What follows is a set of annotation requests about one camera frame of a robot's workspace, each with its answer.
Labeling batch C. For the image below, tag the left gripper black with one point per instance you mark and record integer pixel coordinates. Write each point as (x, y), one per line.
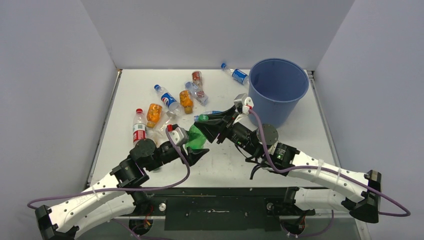
(193, 154)

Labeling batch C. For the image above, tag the green plastic bottle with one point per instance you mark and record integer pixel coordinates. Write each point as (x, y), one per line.
(196, 138)

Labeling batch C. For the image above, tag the crushed blue label bottle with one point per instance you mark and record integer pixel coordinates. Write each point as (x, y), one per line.
(205, 115)

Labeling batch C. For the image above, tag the orange juice bottle gold cap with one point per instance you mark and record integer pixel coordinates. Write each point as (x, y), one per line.
(186, 102)

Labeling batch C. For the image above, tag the blue plastic bin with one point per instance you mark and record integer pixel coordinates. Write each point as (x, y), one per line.
(275, 86)

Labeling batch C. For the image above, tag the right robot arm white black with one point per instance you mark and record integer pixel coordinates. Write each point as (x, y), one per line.
(342, 190)

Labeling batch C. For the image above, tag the red cap red label bottle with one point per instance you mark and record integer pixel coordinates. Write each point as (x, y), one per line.
(138, 126)

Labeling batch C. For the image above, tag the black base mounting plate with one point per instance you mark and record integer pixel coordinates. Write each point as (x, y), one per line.
(221, 209)

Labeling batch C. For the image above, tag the clear bottle silver cap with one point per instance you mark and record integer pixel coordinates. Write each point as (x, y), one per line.
(157, 133)

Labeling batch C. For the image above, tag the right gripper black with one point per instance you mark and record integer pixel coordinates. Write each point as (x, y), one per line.
(212, 128)

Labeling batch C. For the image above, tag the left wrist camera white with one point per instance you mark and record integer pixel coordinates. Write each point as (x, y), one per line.
(175, 134)

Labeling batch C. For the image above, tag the red label small bottle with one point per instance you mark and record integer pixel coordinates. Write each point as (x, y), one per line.
(197, 78)

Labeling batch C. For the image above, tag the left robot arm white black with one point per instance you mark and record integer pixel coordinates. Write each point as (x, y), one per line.
(119, 192)

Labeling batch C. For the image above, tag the crushed clear bottle blue cap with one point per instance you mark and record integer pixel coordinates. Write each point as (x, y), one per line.
(196, 92)

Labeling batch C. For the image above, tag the pepsi bottle blue label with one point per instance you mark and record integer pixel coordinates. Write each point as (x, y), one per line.
(169, 101)

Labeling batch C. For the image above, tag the far blue label bottle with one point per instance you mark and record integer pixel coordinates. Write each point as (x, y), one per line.
(236, 74)

